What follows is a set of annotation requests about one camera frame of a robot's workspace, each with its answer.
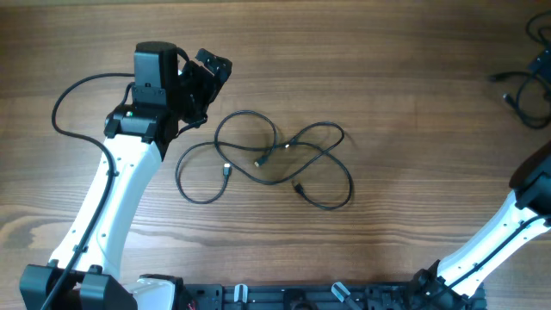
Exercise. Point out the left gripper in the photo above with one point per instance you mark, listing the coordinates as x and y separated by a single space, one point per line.
209 85

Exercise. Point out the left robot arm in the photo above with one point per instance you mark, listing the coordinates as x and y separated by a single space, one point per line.
168 93

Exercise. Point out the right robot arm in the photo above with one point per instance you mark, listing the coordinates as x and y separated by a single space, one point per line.
453 282

